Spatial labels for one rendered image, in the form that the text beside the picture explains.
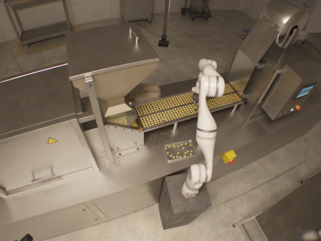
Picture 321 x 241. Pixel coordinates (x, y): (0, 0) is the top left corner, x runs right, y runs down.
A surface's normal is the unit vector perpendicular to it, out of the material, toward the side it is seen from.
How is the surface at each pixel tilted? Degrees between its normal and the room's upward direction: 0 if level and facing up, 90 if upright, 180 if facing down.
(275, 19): 76
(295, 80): 90
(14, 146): 90
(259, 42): 71
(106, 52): 0
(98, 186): 0
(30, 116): 0
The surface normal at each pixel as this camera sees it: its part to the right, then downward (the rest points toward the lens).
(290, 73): -0.92, 0.26
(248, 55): -0.84, 0.06
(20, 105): 0.09, -0.60
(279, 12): -0.68, -0.15
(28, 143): 0.40, 0.76
